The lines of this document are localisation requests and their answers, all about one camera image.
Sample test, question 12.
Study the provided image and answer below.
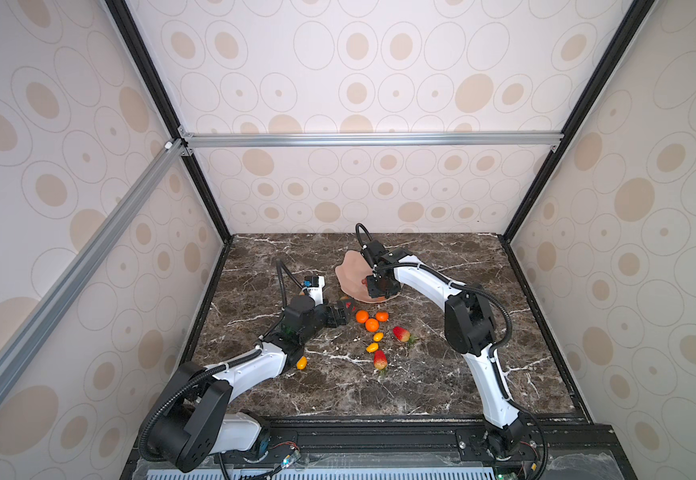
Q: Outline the black frame post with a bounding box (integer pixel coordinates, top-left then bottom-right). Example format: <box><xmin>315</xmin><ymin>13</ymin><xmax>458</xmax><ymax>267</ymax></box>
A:
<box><xmin>500</xmin><ymin>0</ymin><xmax>657</xmax><ymax>245</ymax></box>
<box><xmin>105</xmin><ymin>0</ymin><xmax>233</xmax><ymax>244</ymax></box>

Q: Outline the pink wavy fruit bowl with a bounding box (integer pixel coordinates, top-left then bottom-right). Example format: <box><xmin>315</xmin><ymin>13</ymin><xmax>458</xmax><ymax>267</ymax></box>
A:
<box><xmin>335</xmin><ymin>250</ymin><xmax>387</xmax><ymax>304</ymax></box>

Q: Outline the right black frame post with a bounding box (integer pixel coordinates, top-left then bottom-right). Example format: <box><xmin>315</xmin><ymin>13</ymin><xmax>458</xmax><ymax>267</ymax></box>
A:
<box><xmin>500</xmin><ymin>0</ymin><xmax>657</xmax><ymax>245</ymax></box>

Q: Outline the diagonal aluminium frame bar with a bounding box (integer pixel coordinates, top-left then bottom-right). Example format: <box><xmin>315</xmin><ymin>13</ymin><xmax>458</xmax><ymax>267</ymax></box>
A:
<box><xmin>0</xmin><ymin>138</ymin><xmax>186</xmax><ymax>404</ymax></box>

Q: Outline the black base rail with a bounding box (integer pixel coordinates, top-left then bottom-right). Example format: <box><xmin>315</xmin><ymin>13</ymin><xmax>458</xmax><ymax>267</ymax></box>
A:
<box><xmin>119</xmin><ymin>416</ymin><xmax>640</xmax><ymax>480</ymax></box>

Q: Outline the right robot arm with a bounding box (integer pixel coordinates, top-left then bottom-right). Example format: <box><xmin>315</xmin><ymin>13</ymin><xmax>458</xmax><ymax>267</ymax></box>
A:
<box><xmin>355</xmin><ymin>223</ymin><xmax>533</xmax><ymax>461</ymax></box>

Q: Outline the strawberry right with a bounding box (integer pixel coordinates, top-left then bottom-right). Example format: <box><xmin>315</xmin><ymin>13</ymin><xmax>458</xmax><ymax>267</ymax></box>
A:
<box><xmin>393</xmin><ymin>326</ymin><xmax>412</xmax><ymax>343</ymax></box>

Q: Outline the yellow kumquat left bottom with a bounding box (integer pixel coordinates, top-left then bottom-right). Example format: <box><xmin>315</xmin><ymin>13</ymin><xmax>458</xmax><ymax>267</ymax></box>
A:
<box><xmin>296</xmin><ymin>356</ymin><xmax>308</xmax><ymax>370</ymax></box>

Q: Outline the horizontal aluminium frame bar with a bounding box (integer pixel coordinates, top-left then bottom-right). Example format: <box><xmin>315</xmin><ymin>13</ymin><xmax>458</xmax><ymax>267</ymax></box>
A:
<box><xmin>182</xmin><ymin>131</ymin><xmax>564</xmax><ymax>149</ymax></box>

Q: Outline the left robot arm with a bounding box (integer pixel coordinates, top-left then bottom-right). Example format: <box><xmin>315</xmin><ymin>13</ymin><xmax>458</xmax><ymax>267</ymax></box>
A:
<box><xmin>137</xmin><ymin>261</ymin><xmax>357</xmax><ymax>473</ymax></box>

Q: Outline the left black frame post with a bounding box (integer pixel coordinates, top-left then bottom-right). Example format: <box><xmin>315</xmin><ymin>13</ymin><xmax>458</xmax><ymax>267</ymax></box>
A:
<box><xmin>105</xmin><ymin>0</ymin><xmax>233</xmax><ymax>244</ymax></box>

